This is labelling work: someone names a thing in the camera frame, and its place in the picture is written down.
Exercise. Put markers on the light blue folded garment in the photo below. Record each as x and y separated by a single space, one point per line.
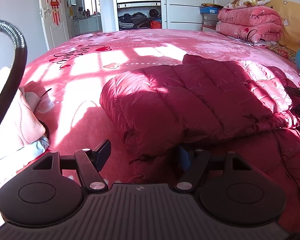
13 161

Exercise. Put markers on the yellow headboard cover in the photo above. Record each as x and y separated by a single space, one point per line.
290 16

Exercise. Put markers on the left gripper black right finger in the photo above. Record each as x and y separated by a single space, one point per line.
229 188

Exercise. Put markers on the floral pillow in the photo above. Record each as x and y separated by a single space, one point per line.
239 4

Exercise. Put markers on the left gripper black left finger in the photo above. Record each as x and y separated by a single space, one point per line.
53 188

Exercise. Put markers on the white wardrobe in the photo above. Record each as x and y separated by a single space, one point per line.
175 14

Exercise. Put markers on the grey shoe boxes stack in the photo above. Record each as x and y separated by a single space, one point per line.
209 22

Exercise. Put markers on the red puffer down jacket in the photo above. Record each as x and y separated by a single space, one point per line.
220 106

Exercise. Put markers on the pink heart-pattern bed blanket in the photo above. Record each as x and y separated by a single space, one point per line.
69 81

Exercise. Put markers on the folded pink quilt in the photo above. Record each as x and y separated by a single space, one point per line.
253 24

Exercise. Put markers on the pink quilted folded garment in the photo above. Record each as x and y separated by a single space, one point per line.
20 127

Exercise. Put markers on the blue shoe box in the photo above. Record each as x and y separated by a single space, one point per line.
209 10

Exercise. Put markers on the white bedroom door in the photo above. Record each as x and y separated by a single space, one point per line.
54 35

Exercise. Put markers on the dark clothes pile lower shelf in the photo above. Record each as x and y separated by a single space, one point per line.
140 20

